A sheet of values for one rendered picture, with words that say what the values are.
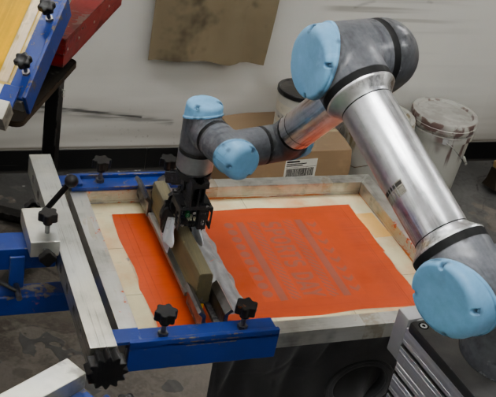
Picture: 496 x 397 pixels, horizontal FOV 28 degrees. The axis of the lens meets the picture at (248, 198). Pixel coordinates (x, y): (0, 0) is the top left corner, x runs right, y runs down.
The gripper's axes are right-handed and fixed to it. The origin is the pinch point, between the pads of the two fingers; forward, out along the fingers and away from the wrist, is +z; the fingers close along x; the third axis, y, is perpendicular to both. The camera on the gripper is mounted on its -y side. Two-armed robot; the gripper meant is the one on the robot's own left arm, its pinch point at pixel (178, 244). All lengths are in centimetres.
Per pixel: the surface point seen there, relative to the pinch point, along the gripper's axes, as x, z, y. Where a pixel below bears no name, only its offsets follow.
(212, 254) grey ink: 9.3, 4.9, -2.2
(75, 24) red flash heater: -4, -9, -96
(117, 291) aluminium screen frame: -15.9, 1.7, 12.2
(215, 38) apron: 77, 36, -194
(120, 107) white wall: 42, 71, -200
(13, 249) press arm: -35.2, -3.3, 3.0
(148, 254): -4.8, 5.3, -4.5
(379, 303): 40.9, 5.2, 18.7
